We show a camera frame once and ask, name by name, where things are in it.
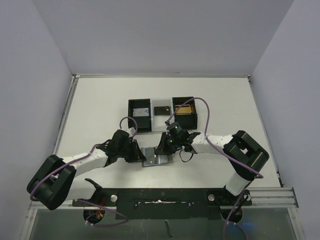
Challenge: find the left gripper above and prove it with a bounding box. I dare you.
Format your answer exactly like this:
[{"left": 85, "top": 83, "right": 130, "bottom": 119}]
[{"left": 117, "top": 139, "right": 146, "bottom": 163}]

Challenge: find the grey card holder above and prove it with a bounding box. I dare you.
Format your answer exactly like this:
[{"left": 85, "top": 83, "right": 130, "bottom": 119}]
[{"left": 141, "top": 147, "right": 173, "bottom": 168}]

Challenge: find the black white sorting tray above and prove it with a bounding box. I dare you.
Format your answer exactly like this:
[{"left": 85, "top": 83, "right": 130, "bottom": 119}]
[{"left": 127, "top": 96, "right": 198, "bottom": 134}]

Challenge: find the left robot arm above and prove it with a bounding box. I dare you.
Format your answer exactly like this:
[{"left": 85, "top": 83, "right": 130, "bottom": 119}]
[{"left": 26, "top": 129, "right": 146, "bottom": 210}]

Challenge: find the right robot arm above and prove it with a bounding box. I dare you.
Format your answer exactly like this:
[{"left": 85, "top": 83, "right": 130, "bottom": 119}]
[{"left": 154, "top": 122, "right": 270, "bottom": 205}]

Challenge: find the black card in tray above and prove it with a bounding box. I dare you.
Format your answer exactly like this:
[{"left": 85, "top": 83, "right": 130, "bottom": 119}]
[{"left": 153, "top": 106, "right": 171, "bottom": 116}]

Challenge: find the gold card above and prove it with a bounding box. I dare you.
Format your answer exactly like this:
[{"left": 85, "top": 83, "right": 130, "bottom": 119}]
[{"left": 175, "top": 104, "right": 193, "bottom": 115}]

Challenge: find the black loop cable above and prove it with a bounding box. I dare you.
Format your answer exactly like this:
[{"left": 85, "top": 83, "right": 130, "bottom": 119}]
[{"left": 179, "top": 148, "right": 198, "bottom": 163}]

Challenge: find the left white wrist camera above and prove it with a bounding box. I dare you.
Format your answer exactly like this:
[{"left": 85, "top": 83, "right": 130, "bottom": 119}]
[{"left": 126, "top": 127, "right": 137, "bottom": 137}]

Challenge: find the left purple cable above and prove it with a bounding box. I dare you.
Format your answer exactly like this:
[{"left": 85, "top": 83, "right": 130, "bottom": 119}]
[{"left": 29, "top": 116, "right": 138, "bottom": 228}]

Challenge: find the purple cable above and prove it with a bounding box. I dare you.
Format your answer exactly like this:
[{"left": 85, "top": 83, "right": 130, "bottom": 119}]
[
  {"left": 164, "top": 97, "right": 265, "bottom": 240},
  {"left": 29, "top": 116, "right": 138, "bottom": 228}
]

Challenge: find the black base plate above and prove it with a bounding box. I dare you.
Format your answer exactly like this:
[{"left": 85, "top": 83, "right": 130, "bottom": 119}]
[{"left": 72, "top": 188, "right": 252, "bottom": 220}]

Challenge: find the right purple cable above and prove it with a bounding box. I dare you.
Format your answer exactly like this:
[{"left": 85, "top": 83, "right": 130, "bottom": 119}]
[{"left": 164, "top": 97, "right": 265, "bottom": 240}]

